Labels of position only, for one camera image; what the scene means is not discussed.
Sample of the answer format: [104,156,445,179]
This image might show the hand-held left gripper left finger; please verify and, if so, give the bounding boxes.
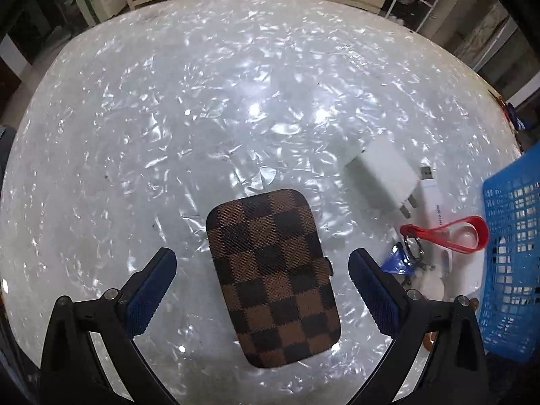
[40,247,178,405]

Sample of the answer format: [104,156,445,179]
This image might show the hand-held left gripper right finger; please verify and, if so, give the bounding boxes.
[348,248,490,405]

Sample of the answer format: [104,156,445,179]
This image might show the astronaut keychain with red strap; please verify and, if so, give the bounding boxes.
[380,215,490,304]

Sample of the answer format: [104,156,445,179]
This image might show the brown checkered case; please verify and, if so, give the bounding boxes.
[205,188,342,369]

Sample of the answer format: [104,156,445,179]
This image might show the white charger adapter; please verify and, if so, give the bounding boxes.
[344,135,419,221]

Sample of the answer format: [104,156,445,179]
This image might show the blue plastic basket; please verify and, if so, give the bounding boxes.
[481,141,540,366]

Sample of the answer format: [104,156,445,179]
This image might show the pale green suitcase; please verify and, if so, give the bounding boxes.
[75,0,123,26]

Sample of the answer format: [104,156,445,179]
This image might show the red-handled scissors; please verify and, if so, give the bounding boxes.
[487,88,508,111]

